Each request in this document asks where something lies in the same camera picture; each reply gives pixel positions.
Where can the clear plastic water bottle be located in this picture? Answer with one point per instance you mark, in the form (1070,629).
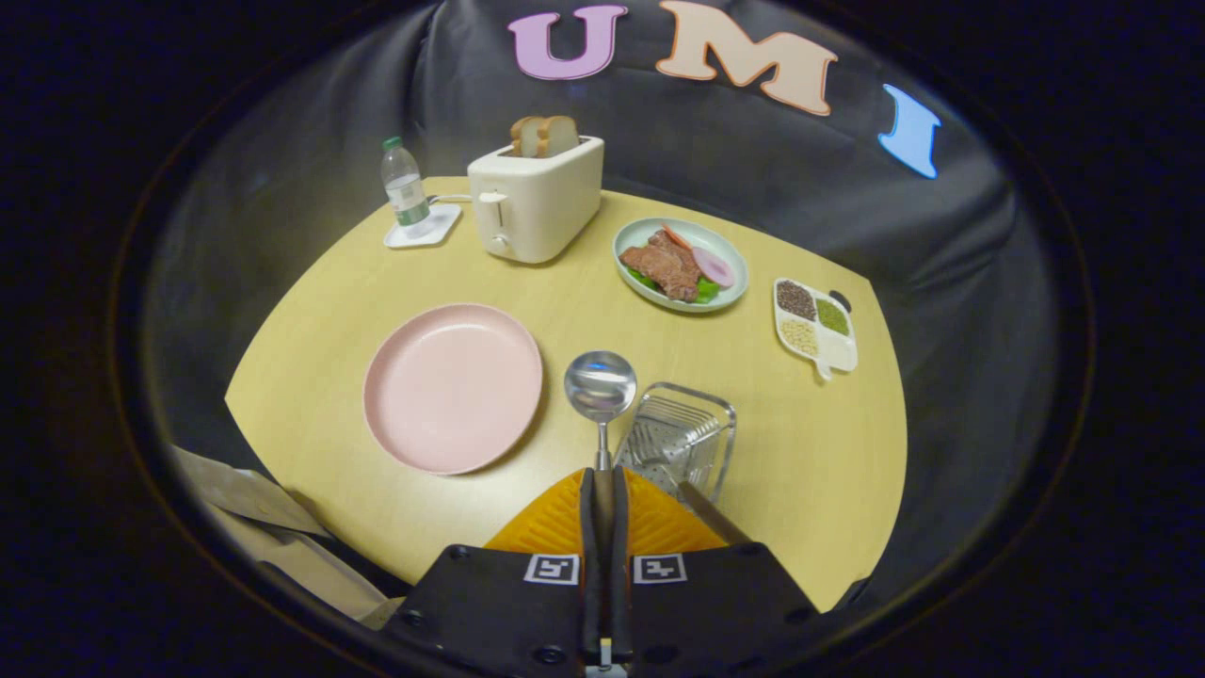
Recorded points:
(405,188)

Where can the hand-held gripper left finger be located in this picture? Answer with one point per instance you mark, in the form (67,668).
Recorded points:
(590,565)

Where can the brown meat slices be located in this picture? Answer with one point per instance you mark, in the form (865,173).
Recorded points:
(668,268)

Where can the white divided bean dish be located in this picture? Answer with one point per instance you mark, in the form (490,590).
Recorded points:
(838,353)

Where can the orange carrot piece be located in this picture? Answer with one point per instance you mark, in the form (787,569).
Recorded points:
(676,235)

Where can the pink round plate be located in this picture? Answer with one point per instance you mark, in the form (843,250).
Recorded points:
(452,386)

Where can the light green oval plate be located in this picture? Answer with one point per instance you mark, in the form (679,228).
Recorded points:
(629,243)

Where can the white toaster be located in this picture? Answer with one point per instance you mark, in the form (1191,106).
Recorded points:
(546,207)

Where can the pink ham slice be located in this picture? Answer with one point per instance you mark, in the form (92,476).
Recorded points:
(715,268)

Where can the white square coaster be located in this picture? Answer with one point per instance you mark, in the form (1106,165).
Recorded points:
(442,229)

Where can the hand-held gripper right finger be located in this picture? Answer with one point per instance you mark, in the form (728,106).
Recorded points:
(620,565)

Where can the green lettuce leaf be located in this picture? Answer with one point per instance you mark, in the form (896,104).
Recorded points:
(706,290)

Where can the toast bread slice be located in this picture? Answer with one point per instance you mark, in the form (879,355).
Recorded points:
(522,137)
(560,137)

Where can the beige cardboard box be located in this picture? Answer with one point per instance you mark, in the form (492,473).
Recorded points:
(245,490)

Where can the black backdrop cloth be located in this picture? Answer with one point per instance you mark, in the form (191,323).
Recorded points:
(800,169)

